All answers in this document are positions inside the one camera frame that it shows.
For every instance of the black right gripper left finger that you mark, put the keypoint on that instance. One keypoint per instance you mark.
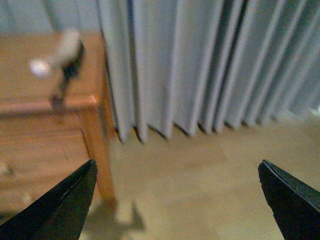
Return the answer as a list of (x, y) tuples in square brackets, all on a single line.
[(60, 213)]

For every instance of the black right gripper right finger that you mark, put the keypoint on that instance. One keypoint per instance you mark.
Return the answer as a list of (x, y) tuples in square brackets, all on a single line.
[(294, 204)]

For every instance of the pale green curtain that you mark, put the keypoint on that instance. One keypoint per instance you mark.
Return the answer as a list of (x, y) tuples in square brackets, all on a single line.
[(193, 63)]

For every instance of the beige hand brush black bristles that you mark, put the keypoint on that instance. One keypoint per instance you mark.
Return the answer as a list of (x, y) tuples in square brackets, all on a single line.
[(66, 51)]

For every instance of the wooden nightstand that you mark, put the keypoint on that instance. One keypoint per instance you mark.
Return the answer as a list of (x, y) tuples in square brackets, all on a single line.
[(48, 127)]

